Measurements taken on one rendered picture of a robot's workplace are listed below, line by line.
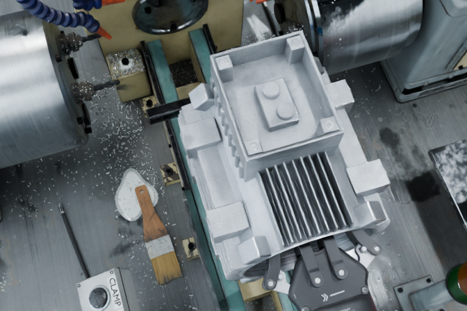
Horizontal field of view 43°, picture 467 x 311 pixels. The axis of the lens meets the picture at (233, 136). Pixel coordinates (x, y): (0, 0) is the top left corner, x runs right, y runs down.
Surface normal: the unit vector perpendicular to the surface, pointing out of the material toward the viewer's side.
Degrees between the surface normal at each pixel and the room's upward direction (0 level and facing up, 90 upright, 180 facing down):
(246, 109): 1
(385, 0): 39
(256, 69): 1
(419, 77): 90
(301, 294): 7
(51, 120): 58
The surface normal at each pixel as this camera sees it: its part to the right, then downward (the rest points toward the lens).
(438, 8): -0.95, 0.28
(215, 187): 0.00, -0.38
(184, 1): 0.31, 0.88
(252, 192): -0.55, -0.15
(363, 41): 0.29, 0.65
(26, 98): 0.21, 0.27
